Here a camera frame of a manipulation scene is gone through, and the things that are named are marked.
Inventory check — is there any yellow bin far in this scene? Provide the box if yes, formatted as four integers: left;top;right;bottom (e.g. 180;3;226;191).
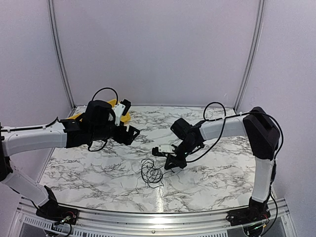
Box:
108;99;131;123

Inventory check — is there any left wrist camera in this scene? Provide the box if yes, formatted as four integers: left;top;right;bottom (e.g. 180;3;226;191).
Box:
113;99;131;126

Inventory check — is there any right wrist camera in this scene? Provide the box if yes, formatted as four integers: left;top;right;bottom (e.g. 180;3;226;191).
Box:
152;145;177;157

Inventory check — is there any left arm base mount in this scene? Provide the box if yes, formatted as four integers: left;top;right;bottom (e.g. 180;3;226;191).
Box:
36;202;79;225

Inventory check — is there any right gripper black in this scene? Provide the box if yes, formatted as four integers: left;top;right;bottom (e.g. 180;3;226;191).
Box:
164;139;199;170

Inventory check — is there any aluminium front rail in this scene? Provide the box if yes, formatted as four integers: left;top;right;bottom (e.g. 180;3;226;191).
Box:
8;197;297;237

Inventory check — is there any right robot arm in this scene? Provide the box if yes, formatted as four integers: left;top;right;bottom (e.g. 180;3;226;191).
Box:
164;107;283;221

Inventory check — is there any black tangled cable bundle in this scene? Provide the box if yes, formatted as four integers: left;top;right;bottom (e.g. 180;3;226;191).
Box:
140;158;181;189

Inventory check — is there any yellow bin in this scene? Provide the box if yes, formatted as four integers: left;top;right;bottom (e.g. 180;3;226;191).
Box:
67;113;83;120
108;99;131;123

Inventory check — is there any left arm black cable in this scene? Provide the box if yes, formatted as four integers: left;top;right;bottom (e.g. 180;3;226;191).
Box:
87;87;119;153

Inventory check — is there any corner aluminium post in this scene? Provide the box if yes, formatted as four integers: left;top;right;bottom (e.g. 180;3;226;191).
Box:
47;0;76;110
233;0;266;112

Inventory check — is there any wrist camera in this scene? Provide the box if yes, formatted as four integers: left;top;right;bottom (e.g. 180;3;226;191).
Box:
152;145;177;157
113;99;131;126

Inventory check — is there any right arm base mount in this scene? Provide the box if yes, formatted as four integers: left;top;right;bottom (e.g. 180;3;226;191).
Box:
226;203;271;226

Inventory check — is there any yellow bin near left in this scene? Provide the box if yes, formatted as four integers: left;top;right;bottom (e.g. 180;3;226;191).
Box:
67;113;83;120

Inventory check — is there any left corner aluminium post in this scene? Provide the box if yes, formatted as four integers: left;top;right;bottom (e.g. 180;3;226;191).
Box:
47;0;76;110

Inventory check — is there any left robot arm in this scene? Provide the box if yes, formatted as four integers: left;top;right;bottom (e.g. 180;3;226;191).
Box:
0;100;140;220

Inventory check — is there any right corner aluminium post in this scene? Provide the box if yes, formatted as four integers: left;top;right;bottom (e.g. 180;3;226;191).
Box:
233;0;266;112

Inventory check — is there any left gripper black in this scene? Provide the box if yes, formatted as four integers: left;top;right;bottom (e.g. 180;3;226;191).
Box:
90;121;140;145

